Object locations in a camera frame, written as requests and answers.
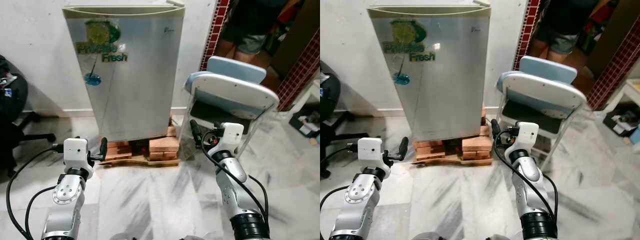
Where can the silver mini fridge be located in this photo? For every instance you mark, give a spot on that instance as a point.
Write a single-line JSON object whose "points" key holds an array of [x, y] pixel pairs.
{"points": [[450, 90], [145, 90]]}

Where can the small clutter on office chair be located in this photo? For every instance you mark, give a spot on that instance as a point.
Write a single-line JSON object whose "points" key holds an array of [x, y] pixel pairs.
{"points": [[5, 82]]}

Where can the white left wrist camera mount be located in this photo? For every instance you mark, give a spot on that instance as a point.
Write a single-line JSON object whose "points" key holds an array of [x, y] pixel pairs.
{"points": [[76, 150], [370, 150]]}

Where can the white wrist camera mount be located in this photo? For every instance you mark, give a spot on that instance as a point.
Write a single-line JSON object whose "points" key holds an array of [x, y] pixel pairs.
{"points": [[76, 150], [231, 135], [370, 150], [525, 134]]}

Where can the green lemon fridge sticker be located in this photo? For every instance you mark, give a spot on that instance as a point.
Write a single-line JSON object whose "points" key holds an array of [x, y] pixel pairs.
{"points": [[407, 37], [102, 37]]}

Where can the light blue folding chair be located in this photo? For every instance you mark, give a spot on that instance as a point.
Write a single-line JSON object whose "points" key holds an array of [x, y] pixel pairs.
{"points": [[230, 92], [542, 92]]}

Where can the black bag with items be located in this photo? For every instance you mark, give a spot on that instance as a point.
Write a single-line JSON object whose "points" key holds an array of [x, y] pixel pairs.
{"points": [[305, 125], [620, 125]]}

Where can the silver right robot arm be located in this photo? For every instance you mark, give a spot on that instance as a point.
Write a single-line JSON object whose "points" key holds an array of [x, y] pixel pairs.
{"points": [[235, 190], [530, 190]]}

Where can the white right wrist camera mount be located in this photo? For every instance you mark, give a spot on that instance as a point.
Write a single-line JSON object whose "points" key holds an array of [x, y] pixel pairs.
{"points": [[525, 134], [231, 135]]}

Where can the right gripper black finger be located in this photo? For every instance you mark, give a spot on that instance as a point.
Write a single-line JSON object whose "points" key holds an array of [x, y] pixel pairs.
{"points": [[196, 131], [513, 129], [496, 130], [218, 126]]}

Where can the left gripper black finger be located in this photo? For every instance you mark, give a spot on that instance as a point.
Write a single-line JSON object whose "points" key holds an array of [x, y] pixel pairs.
{"points": [[103, 147], [404, 147]]}

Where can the red brick stack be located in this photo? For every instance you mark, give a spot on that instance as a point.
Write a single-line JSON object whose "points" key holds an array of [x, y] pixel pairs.
{"points": [[164, 145], [425, 148], [476, 145], [117, 147]]}

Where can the white low shelf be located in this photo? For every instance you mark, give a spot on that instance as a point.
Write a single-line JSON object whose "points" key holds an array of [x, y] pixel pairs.
{"points": [[309, 95], [627, 95]]}

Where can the black office chair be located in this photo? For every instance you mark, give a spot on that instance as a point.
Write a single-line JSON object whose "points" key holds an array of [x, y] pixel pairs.
{"points": [[12, 115], [327, 100]]}

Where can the silver fridge door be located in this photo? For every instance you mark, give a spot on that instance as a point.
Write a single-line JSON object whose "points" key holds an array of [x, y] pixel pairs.
{"points": [[150, 100], [455, 100]]}

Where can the person in dark shorts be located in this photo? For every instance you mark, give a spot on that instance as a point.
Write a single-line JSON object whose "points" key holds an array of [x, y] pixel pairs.
{"points": [[250, 25], [562, 25]]}

